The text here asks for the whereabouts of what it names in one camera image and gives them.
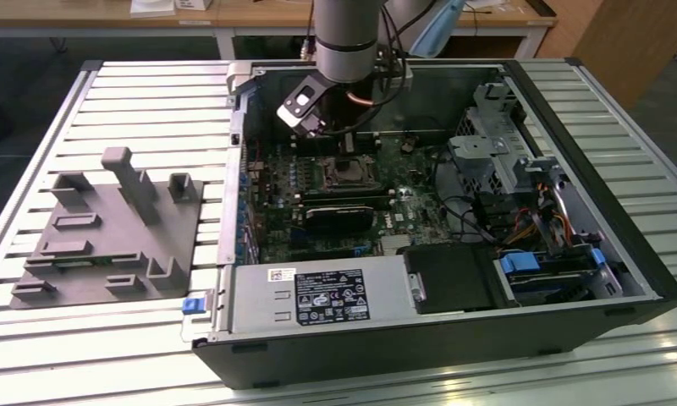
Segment metal socket cover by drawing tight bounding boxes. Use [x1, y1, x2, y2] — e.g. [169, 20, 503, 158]
[323, 155, 381, 189]

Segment CPU socket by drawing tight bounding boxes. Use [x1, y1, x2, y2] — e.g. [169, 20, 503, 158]
[320, 154, 383, 190]

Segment black RAM slot bank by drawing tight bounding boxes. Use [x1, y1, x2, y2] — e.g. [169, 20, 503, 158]
[287, 130, 383, 156]
[299, 189, 396, 209]

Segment black graphics card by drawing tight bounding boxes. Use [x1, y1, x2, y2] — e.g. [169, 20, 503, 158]
[303, 205, 377, 233]

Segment silver drive cage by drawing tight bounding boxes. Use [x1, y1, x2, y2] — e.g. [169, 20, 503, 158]
[445, 82, 565, 200]

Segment green motherboard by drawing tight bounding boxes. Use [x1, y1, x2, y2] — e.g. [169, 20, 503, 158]
[240, 137, 468, 264]

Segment silver chipset heatsink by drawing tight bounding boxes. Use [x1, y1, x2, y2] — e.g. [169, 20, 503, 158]
[381, 234, 416, 255]

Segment black expansion slot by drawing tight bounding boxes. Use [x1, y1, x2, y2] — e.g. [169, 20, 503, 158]
[291, 249, 355, 261]

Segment white cardboard box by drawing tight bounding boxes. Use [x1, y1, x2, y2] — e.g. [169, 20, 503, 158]
[129, 0, 177, 19]

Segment blue disk carrier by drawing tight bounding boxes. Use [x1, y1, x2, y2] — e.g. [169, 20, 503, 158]
[497, 250, 543, 277]

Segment silver power supply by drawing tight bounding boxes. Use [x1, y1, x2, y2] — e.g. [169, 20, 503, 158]
[224, 256, 424, 335]

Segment grey parts rack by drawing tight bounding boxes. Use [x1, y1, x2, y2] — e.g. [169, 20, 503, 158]
[9, 145, 205, 313]

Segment wooden cabinet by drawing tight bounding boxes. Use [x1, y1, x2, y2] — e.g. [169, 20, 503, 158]
[535, 0, 677, 111]

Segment blue case latch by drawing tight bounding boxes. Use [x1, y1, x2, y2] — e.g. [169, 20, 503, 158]
[180, 298, 211, 316]

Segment wooden desk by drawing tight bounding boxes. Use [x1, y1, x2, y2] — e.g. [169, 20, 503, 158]
[0, 0, 560, 60]

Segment green RAM stick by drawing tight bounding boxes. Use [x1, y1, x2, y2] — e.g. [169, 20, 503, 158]
[53, 258, 115, 268]

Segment black PC case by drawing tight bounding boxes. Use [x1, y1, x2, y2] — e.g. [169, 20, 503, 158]
[189, 58, 677, 391]

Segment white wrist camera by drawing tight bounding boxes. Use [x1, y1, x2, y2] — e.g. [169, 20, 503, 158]
[275, 78, 332, 136]

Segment grey case handle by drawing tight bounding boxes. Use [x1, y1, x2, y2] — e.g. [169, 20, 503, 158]
[224, 62, 261, 96]

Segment orange yellow wire bundle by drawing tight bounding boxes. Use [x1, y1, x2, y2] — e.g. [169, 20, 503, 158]
[507, 202, 577, 250]

